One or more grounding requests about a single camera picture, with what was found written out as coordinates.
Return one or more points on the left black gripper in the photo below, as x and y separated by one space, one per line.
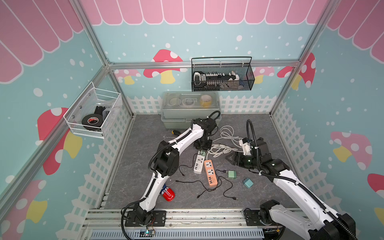
207 147

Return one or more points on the translucent green storage box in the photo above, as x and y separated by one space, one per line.
179 108

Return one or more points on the orange power strip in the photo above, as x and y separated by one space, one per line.
211 175

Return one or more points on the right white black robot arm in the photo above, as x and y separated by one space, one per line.
321 222

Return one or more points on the white power strip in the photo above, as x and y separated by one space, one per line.
199 163

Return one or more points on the yellow black screwdriver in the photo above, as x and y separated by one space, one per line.
175 132

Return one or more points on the white wire wall basket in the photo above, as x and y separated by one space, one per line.
94 101

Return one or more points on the teal cube adapter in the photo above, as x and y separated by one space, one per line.
248 183

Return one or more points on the black wire mesh wall basket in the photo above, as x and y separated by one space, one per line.
240 65

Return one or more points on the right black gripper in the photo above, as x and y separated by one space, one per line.
238 162

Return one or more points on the black electrical tape roll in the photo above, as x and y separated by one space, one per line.
93 122

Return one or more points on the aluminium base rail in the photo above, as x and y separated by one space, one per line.
183 224

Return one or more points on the yellow tape roll in box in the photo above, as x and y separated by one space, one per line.
206 101

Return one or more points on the red blue electric shaver case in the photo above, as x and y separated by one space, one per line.
168 193

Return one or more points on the green charger adapter with prongs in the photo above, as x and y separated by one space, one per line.
232 174

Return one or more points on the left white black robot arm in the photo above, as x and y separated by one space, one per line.
165 163

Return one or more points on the black power strip in basket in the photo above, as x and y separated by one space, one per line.
218 80

